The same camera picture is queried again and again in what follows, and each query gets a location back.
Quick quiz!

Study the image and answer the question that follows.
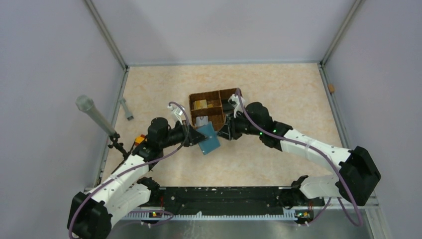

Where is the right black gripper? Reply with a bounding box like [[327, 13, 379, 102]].
[[216, 110, 262, 140]]

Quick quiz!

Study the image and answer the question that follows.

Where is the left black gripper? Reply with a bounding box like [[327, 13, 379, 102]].
[[160, 119, 208, 148]]

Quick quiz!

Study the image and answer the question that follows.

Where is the blue leather card holder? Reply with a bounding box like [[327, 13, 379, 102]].
[[197, 122, 221, 155]]

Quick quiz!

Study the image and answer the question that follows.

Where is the woven wicker tray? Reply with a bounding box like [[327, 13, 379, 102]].
[[188, 88, 236, 132]]

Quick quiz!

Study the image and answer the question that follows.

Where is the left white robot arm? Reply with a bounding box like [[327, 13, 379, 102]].
[[68, 118, 208, 239]]

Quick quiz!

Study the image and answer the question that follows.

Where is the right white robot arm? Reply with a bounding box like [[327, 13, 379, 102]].
[[218, 100, 381, 206]]

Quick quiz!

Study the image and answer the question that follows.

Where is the yellow red toy car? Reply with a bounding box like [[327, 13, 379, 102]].
[[134, 134, 146, 146]]

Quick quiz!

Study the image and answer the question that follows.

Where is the black tube clamp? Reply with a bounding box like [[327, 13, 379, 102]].
[[107, 132, 131, 161]]

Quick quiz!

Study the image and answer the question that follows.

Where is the small tan cork piece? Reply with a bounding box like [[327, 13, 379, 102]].
[[327, 83, 335, 94]]

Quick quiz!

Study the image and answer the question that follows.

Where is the grey metal tube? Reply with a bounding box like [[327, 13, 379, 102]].
[[75, 95, 116, 136]]

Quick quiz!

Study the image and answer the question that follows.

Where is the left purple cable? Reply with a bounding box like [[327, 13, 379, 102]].
[[67, 101, 191, 239]]

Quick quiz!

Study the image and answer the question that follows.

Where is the purple cable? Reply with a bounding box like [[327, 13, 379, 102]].
[[67, 101, 191, 239], [234, 88, 364, 228]]

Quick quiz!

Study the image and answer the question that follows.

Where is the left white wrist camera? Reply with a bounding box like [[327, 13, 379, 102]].
[[167, 105, 185, 123]]

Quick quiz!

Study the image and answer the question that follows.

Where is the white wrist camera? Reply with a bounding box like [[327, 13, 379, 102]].
[[167, 105, 185, 123], [228, 94, 245, 118]]

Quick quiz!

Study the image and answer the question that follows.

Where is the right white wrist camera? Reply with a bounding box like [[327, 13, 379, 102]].
[[228, 94, 245, 118]]

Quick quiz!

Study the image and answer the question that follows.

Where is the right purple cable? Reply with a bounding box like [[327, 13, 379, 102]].
[[234, 88, 364, 228]]

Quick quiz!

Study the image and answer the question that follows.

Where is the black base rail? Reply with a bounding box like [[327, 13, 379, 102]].
[[155, 186, 298, 217]]

